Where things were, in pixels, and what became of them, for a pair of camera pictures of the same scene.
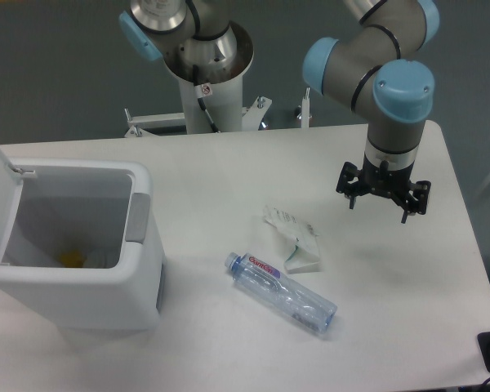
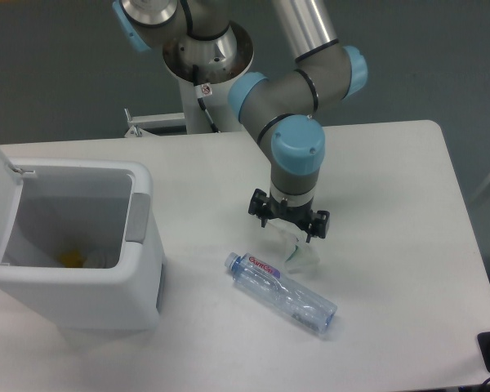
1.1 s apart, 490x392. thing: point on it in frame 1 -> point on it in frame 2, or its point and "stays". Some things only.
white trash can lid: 2,184 stays
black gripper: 394,182 -> 266,208
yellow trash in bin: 73,259 stays
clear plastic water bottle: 282,291 stays
